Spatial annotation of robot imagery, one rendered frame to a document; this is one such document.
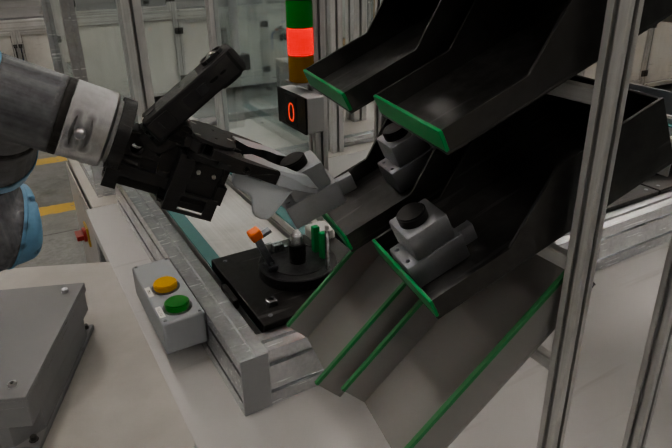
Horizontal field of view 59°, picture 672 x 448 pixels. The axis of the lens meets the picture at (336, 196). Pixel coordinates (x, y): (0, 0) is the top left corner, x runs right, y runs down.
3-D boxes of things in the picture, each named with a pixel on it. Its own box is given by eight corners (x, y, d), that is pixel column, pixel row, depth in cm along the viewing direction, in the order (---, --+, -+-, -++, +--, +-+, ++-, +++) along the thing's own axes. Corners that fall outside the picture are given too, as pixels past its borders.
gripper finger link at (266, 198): (300, 227, 66) (220, 198, 63) (321, 180, 64) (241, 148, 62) (302, 238, 63) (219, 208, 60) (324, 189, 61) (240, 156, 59)
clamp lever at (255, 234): (268, 269, 101) (250, 236, 97) (263, 264, 102) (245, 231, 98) (285, 257, 102) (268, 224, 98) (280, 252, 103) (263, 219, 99)
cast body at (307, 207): (297, 230, 66) (269, 179, 63) (288, 213, 70) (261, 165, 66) (362, 193, 67) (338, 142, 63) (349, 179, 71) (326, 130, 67)
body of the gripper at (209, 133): (208, 196, 68) (99, 164, 62) (235, 127, 65) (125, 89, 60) (217, 224, 61) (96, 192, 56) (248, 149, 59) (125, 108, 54)
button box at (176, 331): (167, 355, 95) (161, 323, 93) (136, 294, 112) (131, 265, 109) (208, 341, 98) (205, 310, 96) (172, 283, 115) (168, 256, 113)
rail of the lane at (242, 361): (245, 416, 88) (239, 357, 84) (118, 206, 159) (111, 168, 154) (278, 403, 91) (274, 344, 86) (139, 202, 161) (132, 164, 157)
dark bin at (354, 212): (352, 253, 66) (324, 203, 63) (315, 208, 78) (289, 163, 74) (552, 125, 70) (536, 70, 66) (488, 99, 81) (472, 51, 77)
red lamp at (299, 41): (295, 57, 109) (293, 30, 107) (283, 53, 113) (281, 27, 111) (318, 54, 111) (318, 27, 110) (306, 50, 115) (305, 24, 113)
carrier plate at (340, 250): (264, 336, 91) (263, 325, 90) (212, 268, 110) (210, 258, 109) (392, 291, 102) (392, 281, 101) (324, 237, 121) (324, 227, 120)
